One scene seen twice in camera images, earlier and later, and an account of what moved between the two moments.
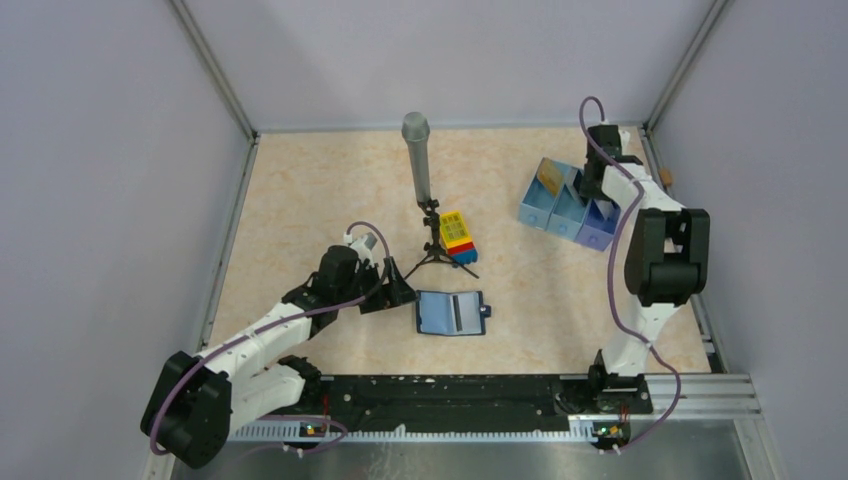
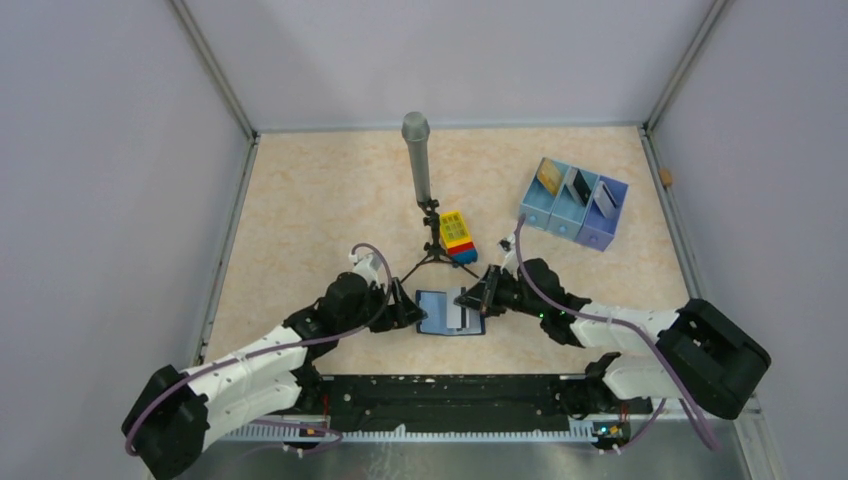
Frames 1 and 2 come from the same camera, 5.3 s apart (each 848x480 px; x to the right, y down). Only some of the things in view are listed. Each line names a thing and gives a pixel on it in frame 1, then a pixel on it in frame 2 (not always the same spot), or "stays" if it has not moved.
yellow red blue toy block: [456, 238] stays
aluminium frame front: [702, 428] stays
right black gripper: [586, 190] to [483, 295]
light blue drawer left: [538, 202] stays
